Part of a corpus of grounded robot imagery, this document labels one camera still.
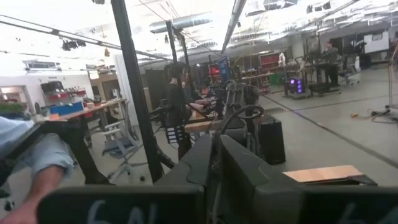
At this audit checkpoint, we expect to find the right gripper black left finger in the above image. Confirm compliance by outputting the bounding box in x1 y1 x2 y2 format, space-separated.
37 133 215 224

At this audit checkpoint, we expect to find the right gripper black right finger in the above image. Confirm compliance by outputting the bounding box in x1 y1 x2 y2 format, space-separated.
219 134 398 224

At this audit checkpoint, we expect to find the red shelf unit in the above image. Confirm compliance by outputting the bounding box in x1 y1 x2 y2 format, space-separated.
259 52 281 94

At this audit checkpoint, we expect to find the black desk with wooden top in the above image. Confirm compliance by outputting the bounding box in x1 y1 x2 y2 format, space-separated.
40 98 129 185

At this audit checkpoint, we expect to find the person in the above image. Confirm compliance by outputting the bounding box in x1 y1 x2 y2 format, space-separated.
164 62 196 160
322 40 340 87
0 116 75 224

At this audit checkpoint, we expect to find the purple lit computer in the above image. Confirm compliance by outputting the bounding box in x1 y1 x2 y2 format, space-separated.
288 77 305 95

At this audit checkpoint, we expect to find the blue box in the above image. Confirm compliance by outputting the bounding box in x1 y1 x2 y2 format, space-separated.
49 101 85 116

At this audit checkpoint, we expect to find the whiteboard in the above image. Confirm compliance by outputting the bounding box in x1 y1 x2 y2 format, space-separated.
363 30 391 54

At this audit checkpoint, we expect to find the thick black frame post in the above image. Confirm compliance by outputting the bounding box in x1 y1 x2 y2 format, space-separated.
111 0 165 184

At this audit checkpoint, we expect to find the silver ceiling duct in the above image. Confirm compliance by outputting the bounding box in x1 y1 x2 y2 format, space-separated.
148 12 216 34

